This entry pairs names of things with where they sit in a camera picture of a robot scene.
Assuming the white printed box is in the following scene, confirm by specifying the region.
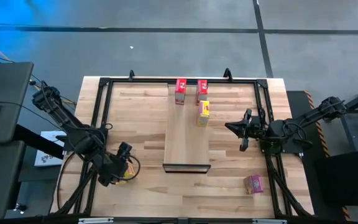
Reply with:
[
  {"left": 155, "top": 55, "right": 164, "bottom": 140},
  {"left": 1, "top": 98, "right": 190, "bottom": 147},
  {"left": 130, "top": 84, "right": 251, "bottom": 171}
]
[{"left": 34, "top": 129, "right": 68, "bottom": 167}]

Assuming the yellow Corn Pops cereal box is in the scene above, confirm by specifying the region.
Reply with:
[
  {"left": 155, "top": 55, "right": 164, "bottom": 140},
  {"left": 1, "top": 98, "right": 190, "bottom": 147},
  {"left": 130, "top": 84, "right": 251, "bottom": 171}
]
[
  {"left": 196, "top": 100, "right": 211, "bottom": 128},
  {"left": 116, "top": 163, "right": 137, "bottom": 186}
]

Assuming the black metal rig frame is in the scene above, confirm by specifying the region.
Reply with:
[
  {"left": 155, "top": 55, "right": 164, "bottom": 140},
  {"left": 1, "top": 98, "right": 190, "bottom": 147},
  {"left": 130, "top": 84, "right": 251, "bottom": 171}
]
[{"left": 50, "top": 67, "right": 315, "bottom": 224}]

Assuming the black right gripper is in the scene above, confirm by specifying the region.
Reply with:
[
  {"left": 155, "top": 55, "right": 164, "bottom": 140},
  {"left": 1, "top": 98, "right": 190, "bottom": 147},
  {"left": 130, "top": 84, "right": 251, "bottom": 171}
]
[{"left": 224, "top": 108, "right": 269, "bottom": 152}]

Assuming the red Froot Loops cereal box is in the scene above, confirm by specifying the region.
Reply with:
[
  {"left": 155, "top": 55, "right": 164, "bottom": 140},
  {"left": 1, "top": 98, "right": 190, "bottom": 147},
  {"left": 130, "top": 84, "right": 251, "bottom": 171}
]
[
  {"left": 196, "top": 79, "right": 209, "bottom": 106},
  {"left": 175, "top": 78, "right": 188, "bottom": 106}
]

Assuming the purple Raisin Bran cereal box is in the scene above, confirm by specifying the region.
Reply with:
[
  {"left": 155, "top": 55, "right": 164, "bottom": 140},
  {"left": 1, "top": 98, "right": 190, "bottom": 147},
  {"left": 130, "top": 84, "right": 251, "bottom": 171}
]
[{"left": 243, "top": 174, "right": 264, "bottom": 195}]

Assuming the silver metal bracket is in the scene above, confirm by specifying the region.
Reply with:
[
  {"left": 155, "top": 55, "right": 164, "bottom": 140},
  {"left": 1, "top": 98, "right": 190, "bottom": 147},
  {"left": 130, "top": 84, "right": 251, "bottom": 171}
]
[
  {"left": 78, "top": 217, "right": 114, "bottom": 224},
  {"left": 252, "top": 218, "right": 287, "bottom": 224}
]

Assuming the grey desk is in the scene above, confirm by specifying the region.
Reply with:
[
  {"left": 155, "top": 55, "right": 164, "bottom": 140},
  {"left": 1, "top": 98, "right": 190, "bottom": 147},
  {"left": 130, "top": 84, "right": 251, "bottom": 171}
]
[
  {"left": 0, "top": 139, "right": 26, "bottom": 222},
  {"left": 0, "top": 61, "right": 34, "bottom": 146}
]

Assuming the black mat with hazard stripe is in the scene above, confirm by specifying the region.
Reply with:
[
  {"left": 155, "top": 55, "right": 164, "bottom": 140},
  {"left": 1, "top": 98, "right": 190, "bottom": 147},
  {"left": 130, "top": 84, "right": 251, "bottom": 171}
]
[{"left": 286, "top": 90, "right": 352, "bottom": 222}]

